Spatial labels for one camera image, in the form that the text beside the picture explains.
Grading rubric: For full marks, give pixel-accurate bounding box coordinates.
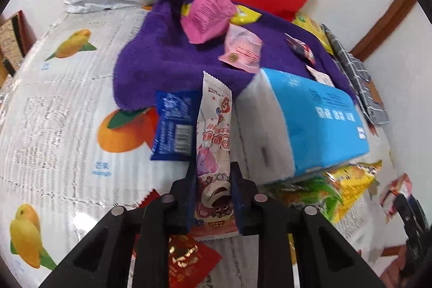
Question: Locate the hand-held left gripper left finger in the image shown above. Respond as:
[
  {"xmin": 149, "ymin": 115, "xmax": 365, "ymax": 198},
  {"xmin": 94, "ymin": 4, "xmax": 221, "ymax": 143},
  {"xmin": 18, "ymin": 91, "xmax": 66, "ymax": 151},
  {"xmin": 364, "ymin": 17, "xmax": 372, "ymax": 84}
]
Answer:
[{"xmin": 37, "ymin": 167, "xmax": 200, "ymax": 288}]

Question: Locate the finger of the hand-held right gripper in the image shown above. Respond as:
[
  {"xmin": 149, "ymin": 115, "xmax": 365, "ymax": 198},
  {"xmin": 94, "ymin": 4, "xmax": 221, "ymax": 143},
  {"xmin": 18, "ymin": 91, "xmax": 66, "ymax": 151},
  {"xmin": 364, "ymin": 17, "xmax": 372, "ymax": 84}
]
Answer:
[{"xmin": 393, "ymin": 194, "xmax": 427, "ymax": 253}]

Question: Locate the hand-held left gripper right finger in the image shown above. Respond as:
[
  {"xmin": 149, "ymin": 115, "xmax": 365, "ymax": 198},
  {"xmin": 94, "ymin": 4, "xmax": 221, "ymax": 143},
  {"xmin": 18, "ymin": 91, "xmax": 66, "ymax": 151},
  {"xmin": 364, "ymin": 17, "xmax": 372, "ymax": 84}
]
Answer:
[{"xmin": 229, "ymin": 161, "xmax": 387, "ymax": 288}]

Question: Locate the small pink snack packet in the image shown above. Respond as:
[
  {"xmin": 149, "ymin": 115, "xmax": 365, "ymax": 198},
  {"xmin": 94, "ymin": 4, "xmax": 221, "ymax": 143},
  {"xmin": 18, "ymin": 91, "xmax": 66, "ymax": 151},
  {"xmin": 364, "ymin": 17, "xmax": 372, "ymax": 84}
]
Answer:
[{"xmin": 380, "ymin": 173, "xmax": 414, "ymax": 224}]

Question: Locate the bear print snack packet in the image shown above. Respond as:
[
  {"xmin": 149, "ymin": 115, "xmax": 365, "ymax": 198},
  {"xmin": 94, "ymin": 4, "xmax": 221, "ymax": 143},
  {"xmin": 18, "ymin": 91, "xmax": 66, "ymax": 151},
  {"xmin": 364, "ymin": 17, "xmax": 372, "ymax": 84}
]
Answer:
[{"xmin": 194, "ymin": 71, "xmax": 237, "ymax": 238}]

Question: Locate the yellow triangular snack packet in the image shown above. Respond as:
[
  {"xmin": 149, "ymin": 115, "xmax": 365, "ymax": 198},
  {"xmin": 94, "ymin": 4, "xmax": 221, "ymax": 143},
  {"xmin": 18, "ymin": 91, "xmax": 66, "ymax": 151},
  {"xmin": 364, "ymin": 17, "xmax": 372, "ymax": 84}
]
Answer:
[{"xmin": 324, "ymin": 160, "xmax": 383, "ymax": 224}]

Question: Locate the blue snack packet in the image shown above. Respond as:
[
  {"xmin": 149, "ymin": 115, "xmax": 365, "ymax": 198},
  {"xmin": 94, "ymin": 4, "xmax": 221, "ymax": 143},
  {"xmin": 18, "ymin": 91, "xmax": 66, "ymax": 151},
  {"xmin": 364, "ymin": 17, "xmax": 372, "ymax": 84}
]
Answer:
[{"xmin": 149, "ymin": 90, "xmax": 200, "ymax": 162}]

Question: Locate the green snack packet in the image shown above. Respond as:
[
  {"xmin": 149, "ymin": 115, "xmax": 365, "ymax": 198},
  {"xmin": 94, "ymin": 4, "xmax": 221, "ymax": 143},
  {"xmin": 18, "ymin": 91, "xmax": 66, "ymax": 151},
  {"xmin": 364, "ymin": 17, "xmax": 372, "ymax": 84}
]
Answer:
[{"xmin": 263, "ymin": 175, "xmax": 345, "ymax": 224}]

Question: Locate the pale pink snack packet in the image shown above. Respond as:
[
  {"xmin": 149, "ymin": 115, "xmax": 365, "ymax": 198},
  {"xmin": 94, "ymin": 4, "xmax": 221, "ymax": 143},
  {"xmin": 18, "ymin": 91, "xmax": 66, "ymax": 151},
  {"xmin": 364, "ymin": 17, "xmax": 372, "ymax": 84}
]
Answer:
[{"xmin": 218, "ymin": 24, "xmax": 264, "ymax": 74}]

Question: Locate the magenta snack packet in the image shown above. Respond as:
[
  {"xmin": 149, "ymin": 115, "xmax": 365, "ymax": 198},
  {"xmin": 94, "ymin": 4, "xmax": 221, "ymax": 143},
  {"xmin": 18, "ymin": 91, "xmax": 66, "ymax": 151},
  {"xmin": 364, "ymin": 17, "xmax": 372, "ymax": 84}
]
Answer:
[{"xmin": 180, "ymin": 0, "xmax": 237, "ymax": 45}]

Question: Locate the small yellow snack packet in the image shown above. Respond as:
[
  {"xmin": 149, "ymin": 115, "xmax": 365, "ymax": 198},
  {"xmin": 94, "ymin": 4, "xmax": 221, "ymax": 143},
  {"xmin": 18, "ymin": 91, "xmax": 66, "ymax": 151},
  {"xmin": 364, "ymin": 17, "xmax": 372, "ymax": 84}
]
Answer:
[{"xmin": 180, "ymin": 3, "xmax": 263, "ymax": 26}]

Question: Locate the blue tissue pack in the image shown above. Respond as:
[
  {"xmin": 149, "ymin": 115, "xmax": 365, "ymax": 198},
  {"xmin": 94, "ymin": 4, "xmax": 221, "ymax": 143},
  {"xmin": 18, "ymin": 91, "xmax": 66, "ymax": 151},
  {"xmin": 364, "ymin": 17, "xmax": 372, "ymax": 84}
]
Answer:
[{"xmin": 234, "ymin": 67, "xmax": 371, "ymax": 184}]

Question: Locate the fruit print tablecloth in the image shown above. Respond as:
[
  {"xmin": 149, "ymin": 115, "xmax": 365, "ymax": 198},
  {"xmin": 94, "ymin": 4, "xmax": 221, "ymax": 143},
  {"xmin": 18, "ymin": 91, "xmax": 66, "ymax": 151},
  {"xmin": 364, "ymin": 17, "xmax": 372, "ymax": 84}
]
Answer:
[{"xmin": 0, "ymin": 6, "xmax": 406, "ymax": 288}]

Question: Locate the purple towel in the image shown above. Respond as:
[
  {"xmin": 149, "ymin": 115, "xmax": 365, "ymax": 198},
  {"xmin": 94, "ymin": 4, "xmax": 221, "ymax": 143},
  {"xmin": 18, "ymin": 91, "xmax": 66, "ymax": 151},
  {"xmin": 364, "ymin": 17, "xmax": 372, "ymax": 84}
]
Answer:
[{"xmin": 113, "ymin": 0, "xmax": 358, "ymax": 111}]

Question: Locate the plaid folded cloth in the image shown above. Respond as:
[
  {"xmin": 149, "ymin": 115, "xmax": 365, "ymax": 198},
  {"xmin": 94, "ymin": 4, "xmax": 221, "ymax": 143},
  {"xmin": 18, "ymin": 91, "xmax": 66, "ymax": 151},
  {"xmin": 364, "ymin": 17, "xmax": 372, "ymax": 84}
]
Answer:
[{"xmin": 322, "ymin": 24, "xmax": 389, "ymax": 126}]

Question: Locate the large yellow snack bag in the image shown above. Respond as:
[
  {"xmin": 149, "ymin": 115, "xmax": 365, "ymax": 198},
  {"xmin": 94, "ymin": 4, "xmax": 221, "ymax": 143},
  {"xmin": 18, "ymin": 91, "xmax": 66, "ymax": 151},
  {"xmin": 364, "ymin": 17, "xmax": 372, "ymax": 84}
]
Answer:
[{"xmin": 292, "ymin": 13, "xmax": 335, "ymax": 56}]

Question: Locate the patterned book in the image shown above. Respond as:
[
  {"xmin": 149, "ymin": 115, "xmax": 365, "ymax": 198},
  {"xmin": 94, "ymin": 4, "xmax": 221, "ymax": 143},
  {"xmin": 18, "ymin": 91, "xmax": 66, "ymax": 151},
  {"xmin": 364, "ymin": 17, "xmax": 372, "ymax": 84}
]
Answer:
[{"xmin": 0, "ymin": 9, "xmax": 38, "ymax": 59}]

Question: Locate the brown wooden door frame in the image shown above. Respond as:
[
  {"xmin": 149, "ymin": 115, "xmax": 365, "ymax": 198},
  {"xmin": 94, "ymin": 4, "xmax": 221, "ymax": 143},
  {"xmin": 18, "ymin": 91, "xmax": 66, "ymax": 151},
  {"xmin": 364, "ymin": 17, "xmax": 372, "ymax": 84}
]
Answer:
[{"xmin": 349, "ymin": 0, "xmax": 417, "ymax": 61}]

